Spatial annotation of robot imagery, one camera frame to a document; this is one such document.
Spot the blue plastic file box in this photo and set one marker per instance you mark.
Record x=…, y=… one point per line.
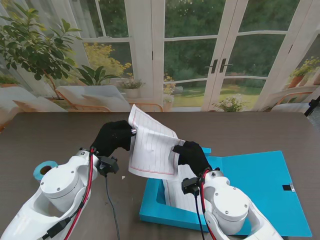
x=255, y=175

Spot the black tripod stand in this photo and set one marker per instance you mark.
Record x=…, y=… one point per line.
x=312, y=106

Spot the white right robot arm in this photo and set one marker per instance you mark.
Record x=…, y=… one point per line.
x=225, y=200

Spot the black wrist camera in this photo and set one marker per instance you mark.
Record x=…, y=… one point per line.
x=190, y=185
x=108, y=166

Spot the blue-backed white label roll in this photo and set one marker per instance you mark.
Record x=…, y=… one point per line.
x=41, y=170

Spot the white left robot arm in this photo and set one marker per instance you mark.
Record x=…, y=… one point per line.
x=62, y=185

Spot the red-lined white paper sheet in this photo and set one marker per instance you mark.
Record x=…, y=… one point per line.
x=152, y=150
x=182, y=197

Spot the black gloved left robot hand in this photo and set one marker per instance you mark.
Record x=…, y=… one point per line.
x=112, y=137

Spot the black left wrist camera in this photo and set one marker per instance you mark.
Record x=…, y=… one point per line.
x=108, y=166

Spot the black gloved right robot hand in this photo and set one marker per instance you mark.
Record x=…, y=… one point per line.
x=193, y=155

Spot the printed garden window backdrop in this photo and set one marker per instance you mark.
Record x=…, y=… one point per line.
x=190, y=50

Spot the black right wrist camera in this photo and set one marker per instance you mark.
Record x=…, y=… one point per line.
x=190, y=185

